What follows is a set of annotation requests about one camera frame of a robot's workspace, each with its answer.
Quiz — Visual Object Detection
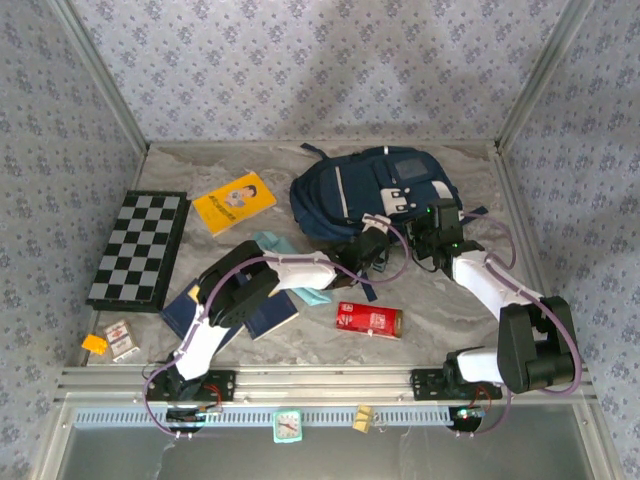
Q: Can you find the navy blue backpack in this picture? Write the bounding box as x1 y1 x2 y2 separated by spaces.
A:
288 142 489 302

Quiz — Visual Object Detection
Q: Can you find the navy book with gold emblem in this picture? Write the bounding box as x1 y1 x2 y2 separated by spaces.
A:
160 279 236 351
243 288 300 342

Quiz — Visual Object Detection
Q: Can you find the yellow paperback book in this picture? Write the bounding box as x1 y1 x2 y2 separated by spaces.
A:
192 170 278 238

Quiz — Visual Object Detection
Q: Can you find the yellow paper clip bundle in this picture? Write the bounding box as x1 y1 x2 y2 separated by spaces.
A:
352 405 375 432

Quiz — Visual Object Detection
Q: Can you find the small teal clock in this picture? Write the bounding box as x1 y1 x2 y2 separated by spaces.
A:
272 408 304 445

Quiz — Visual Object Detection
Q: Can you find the black grey chessboard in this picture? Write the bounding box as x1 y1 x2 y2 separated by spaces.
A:
85 189 192 314

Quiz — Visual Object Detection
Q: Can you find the white red card box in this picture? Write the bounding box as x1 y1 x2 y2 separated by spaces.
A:
102 319 139 364

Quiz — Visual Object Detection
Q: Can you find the small orange block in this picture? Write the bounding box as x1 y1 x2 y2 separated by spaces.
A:
81 333 109 357

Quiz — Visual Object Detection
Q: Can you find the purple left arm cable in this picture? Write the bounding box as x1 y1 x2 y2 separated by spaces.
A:
143 214 414 441

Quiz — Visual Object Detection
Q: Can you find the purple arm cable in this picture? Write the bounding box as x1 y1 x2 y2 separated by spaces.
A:
143 214 414 441
452 212 584 440

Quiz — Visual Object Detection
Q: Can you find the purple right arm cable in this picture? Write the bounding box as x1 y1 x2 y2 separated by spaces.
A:
452 212 584 440

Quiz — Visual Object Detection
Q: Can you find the aluminium side rail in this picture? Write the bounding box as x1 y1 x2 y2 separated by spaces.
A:
492 142 551 306

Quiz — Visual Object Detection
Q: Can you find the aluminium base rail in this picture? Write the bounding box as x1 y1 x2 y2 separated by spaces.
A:
54 364 599 404

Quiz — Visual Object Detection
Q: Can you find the grey slotted cable duct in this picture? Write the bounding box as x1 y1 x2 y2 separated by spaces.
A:
73 405 484 427

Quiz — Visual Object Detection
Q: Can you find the aluminium frame post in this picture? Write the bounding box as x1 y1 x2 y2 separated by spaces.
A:
494 0 596 151
49 0 151 151

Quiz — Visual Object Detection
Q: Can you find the small circuit board with wires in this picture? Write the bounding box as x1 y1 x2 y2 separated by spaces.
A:
447 405 487 434
164 405 224 432

